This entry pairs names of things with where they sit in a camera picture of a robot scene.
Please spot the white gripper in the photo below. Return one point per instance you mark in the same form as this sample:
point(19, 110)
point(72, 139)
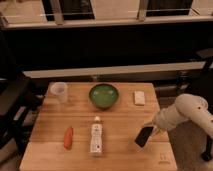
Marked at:
point(166, 119)

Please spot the black eraser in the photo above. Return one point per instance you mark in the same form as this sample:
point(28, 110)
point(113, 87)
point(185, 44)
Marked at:
point(141, 138)

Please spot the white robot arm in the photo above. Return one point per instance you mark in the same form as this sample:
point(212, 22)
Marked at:
point(185, 107)

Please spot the white sponge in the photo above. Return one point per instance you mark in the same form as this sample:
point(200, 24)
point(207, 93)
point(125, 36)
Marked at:
point(139, 98)

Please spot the white bottle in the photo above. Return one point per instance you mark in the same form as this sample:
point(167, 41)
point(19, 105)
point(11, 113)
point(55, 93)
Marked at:
point(96, 137)

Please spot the green bowl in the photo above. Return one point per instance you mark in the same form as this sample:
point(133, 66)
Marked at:
point(103, 95)

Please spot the black chair right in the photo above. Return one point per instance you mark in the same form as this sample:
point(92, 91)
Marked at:
point(203, 84)

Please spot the black chair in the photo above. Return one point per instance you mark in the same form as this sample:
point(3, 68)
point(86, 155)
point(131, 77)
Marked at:
point(203, 84)
point(15, 102)

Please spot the orange carrot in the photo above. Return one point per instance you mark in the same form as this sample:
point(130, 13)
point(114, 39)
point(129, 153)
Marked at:
point(68, 138)

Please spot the clear plastic cup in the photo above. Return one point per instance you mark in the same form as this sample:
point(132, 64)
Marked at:
point(60, 90)

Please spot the black chair left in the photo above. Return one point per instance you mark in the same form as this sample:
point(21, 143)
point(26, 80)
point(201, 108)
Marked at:
point(15, 102)

